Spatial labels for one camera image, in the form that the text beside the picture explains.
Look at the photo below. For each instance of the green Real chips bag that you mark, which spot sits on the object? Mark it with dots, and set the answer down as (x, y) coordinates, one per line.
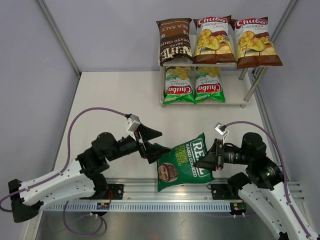
(177, 167)

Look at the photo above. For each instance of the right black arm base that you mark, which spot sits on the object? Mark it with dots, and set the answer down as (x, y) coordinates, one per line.
(220, 192)

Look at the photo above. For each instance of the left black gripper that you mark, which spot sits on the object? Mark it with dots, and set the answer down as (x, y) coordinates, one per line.
(152, 151)

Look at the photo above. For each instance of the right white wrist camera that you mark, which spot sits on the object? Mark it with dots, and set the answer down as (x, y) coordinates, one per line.
(222, 130)

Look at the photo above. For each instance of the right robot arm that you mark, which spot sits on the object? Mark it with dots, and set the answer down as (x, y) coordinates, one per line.
(262, 186)

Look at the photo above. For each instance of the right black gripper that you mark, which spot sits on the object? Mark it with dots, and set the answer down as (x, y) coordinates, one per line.
(213, 159)

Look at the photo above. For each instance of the white two-tier shelf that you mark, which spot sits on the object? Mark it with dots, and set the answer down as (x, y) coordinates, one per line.
(238, 85)

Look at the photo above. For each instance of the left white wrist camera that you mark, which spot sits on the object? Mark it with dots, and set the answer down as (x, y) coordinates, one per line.
(132, 123)

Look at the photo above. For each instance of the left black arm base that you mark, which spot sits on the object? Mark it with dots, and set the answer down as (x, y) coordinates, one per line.
(115, 191)

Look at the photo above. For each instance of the brown Chuba bag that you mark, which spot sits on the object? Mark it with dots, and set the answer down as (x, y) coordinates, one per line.
(254, 47)
(213, 44)

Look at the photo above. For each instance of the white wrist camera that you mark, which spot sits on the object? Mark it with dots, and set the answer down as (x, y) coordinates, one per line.
(132, 123)
(222, 130)

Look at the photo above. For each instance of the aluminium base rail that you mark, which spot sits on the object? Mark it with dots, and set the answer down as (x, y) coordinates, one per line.
(141, 196)

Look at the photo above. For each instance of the green Chuba bag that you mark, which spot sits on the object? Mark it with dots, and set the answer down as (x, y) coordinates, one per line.
(208, 85)
(178, 85)

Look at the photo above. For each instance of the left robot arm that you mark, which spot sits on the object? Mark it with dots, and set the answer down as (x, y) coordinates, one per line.
(82, 177)

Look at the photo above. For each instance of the brown Kettle sea salt bag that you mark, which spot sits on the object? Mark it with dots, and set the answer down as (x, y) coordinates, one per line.
(174, 39)

